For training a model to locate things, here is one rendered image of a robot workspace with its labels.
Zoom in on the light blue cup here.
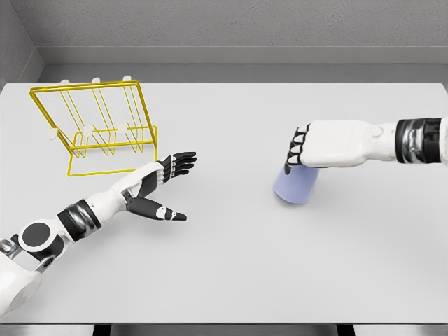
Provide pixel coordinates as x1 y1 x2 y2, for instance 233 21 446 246
272 164 321 206

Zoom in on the yellow wire cup holder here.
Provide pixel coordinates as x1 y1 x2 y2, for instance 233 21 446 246
29 75 159 177

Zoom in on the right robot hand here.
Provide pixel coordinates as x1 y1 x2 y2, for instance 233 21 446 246
283 120 372 176

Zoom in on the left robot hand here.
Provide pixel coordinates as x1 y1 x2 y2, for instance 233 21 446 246
112 151 198 222

